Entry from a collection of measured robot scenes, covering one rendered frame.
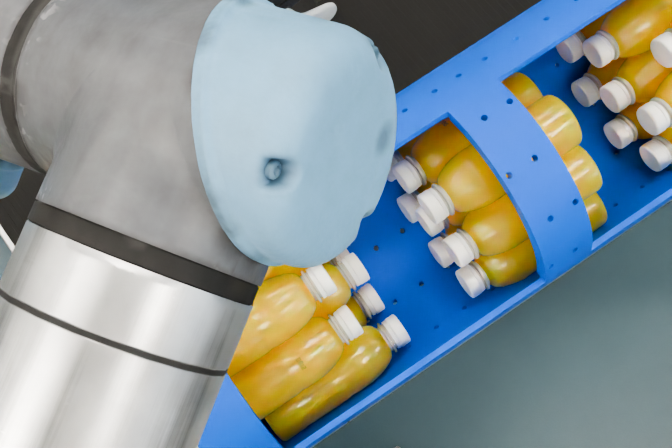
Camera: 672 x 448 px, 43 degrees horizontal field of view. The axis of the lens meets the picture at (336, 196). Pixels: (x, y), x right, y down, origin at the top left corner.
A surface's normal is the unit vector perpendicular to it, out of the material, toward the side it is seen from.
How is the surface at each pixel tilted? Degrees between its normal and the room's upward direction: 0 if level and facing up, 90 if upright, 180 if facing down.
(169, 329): 45
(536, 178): 23
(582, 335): 0
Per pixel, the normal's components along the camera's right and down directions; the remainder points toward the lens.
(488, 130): -0.12, -0.37
